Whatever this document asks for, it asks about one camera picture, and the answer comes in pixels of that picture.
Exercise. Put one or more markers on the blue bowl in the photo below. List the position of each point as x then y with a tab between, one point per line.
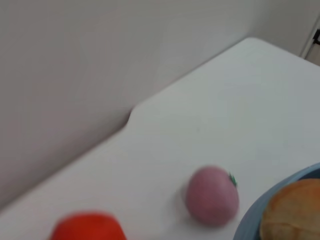
252	215

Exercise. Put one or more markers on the orange striped bread loaf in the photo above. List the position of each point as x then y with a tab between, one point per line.
292	212

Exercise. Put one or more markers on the pink toy peach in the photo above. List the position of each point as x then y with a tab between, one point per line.
211	197

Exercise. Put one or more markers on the red toy pepper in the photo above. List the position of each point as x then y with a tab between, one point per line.
87	227

